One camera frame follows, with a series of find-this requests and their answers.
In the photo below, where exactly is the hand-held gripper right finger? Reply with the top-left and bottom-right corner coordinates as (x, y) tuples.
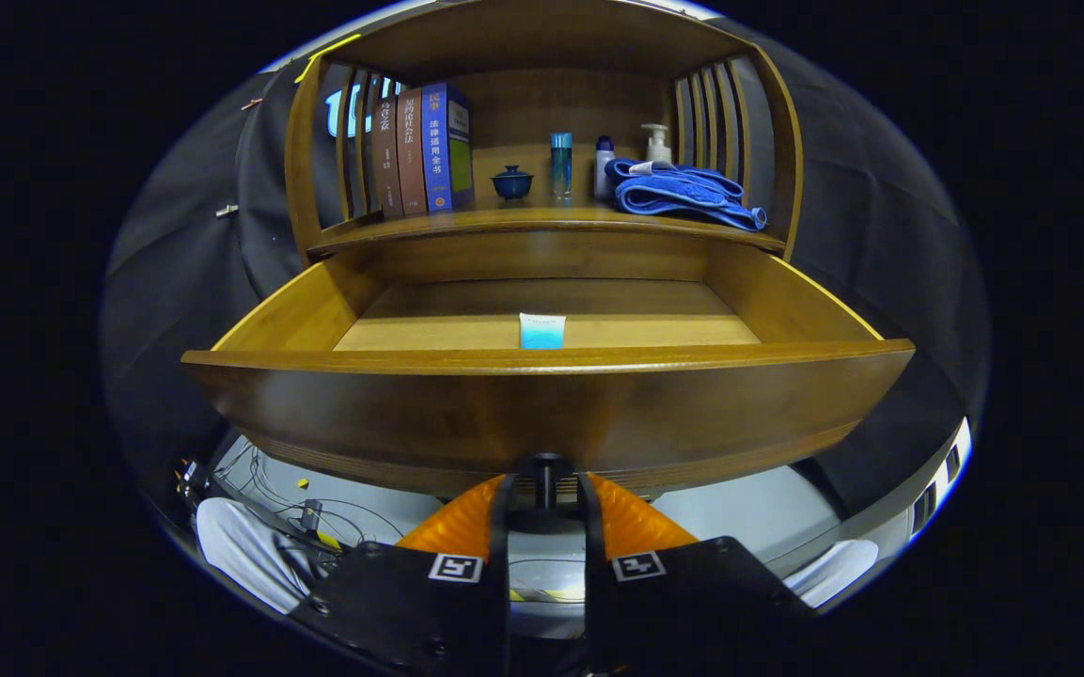
(581, 473), (820, 677)

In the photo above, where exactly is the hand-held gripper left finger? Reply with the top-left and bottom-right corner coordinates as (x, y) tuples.
(290, 473), (511, 677)

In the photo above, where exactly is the wooden drawer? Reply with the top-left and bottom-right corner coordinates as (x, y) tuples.
(181, 228), (916, 537)

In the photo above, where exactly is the blue cosmetic tube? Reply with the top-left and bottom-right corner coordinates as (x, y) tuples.
(519, 313), (567, 351)

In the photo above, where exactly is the wooden countertop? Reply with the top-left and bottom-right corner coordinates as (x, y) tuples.
(306, 193), (787, 255)

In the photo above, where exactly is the wooden cabinet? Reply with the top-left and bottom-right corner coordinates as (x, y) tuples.
(284, 0), (804, 264)

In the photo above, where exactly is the person's white-clad leg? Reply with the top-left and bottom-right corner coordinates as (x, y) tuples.
(783, 540), (881, 608)
(196, 497), (317, 615)

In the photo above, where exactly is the white slotted panel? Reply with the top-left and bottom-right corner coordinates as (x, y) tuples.
(908, 418), (973, 537)

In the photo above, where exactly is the blue lidded teacup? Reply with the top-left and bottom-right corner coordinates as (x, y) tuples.
(491, 165), (535, 201)

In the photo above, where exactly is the blue folded towel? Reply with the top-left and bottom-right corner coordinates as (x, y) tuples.
(605, 158), (768, 232)

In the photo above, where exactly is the white bottle with blue cap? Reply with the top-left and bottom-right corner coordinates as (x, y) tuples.
(593, 135), (616, 199)

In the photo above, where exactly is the teal glass bottle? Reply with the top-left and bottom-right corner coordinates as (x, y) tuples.
(549, 132), (573, 200)

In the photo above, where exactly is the blue book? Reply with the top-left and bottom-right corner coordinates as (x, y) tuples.
(420, 83), (475, 213)

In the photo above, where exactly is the reddish brown book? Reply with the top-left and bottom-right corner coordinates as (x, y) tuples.
(396, 87), (430, 215)

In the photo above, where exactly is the dark brown book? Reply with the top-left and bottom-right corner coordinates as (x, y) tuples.
(370, 91), (404, 219)

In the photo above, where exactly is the tangle of thin cables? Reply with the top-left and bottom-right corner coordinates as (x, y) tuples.
(212, 442), (411, 556)

